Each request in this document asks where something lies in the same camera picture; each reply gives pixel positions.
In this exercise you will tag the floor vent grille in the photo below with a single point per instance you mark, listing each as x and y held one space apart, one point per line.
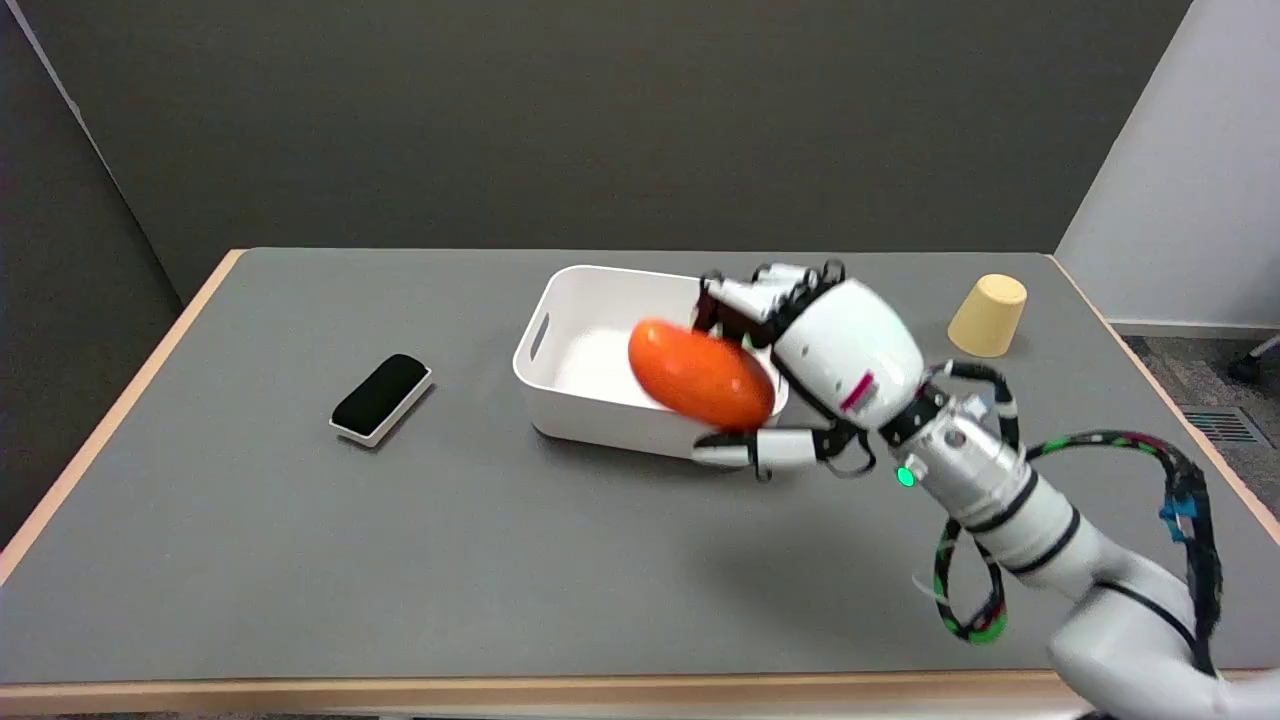
1221 426

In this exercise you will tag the orange mango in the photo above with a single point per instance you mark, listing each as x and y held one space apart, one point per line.
700 376

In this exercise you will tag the white plastic box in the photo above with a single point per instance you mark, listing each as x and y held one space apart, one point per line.
585 360

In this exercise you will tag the beige paper cup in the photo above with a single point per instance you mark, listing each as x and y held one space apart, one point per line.
988 314

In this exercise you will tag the black whiteboard eraser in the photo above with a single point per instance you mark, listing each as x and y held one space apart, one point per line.
381 396

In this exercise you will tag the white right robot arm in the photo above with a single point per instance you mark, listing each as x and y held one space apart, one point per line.
1050 560

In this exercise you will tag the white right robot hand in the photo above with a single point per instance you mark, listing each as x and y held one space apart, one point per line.
850 345

